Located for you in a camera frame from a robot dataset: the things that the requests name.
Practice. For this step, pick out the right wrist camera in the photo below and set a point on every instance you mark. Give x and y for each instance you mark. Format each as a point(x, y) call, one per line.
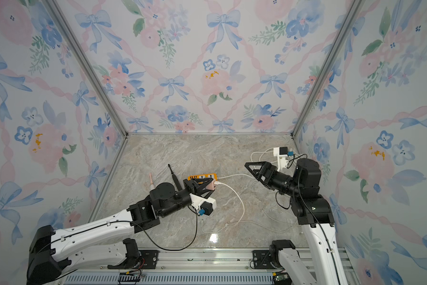
point(284, 156)

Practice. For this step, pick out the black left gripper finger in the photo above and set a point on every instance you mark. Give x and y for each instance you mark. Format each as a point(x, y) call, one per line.
point(197, 183)
point(204, 193)

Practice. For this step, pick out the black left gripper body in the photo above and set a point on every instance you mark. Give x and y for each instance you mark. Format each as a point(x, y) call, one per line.
point(182, 199)

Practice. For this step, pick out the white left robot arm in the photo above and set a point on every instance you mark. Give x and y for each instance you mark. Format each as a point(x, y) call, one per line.
point(56, 252)

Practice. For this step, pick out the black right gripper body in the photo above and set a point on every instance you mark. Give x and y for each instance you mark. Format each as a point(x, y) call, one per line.
point(280, 181)

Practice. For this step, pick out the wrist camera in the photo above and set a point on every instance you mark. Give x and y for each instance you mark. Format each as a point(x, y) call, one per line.
point(203, 206)
point(284, 156)

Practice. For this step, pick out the pink charger adapter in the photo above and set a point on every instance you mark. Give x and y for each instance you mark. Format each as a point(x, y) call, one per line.
point(211, 186)

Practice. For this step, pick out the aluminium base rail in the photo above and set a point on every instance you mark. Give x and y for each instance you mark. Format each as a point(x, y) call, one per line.
point(199, 266)

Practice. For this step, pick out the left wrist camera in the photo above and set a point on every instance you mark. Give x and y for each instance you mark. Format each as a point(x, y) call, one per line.
point(203, 206)

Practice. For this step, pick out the orange power strip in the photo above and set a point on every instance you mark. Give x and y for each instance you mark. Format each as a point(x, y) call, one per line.
point(204, 176)

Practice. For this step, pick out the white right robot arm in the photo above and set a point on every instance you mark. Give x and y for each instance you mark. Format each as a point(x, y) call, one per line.
point(315, 217)

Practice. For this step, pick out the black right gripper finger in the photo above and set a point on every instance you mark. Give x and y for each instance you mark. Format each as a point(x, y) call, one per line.
point(250, 165)
point(259, 172)

